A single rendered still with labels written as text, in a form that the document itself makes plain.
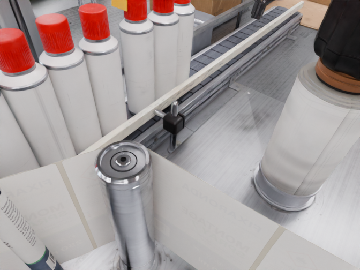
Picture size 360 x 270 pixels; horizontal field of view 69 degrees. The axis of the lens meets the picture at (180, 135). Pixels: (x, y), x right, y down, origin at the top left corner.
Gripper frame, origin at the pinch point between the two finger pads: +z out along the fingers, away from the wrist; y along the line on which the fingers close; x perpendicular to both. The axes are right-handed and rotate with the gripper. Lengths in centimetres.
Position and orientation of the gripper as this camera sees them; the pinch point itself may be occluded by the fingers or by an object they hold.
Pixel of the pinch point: (257, 10)
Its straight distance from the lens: 83.1
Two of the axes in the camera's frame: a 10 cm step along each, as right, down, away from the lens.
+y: 7.9, 4.6, -4.0
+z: -2.6, 8.5, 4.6
